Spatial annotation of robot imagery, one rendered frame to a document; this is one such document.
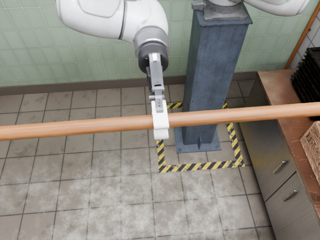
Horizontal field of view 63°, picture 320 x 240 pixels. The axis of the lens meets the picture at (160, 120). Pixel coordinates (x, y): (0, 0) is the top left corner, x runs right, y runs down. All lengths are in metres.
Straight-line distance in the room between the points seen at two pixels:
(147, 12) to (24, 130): 0.41
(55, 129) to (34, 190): 1.39
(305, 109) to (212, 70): 0.77
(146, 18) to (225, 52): 0.63
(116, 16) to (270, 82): 1.07
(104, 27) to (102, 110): 1.45
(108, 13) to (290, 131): 1.03
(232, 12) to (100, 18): 0.63
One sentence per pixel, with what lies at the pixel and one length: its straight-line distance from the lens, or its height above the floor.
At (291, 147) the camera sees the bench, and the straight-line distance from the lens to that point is 1.36.
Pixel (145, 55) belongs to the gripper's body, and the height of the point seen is 1.22.
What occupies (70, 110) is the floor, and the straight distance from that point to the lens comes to 2.18.
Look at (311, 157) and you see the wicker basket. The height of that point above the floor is 0.60.
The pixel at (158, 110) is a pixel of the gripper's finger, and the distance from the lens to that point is 0.53.
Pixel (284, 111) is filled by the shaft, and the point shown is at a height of 1.21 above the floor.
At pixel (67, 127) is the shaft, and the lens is 0.55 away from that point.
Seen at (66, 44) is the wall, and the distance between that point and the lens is 1.99.
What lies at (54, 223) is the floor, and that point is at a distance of 1.81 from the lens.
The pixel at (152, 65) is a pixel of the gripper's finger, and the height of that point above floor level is 1.25.
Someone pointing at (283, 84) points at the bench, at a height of 0.58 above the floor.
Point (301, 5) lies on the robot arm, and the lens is 1.05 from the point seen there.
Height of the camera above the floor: 1.64
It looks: 55 degrees down
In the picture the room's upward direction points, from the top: straight up
